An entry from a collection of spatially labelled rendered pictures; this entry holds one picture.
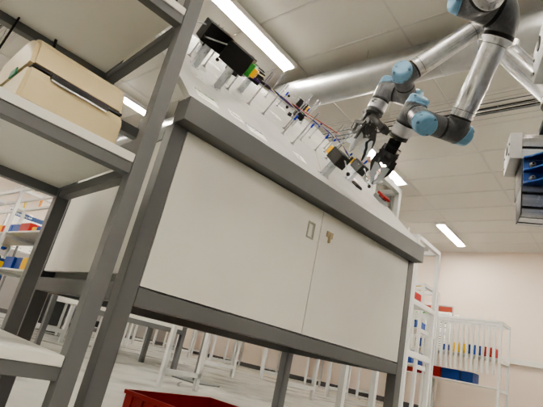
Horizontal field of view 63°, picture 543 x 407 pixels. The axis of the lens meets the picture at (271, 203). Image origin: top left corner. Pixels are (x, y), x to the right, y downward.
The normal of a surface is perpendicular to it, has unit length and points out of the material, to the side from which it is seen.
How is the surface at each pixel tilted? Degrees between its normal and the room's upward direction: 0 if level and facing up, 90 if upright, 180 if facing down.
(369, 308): 90
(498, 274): 90
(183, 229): 90
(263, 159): 90
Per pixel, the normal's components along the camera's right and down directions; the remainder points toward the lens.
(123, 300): 0.69, -0.10
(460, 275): -0.62, -0.38
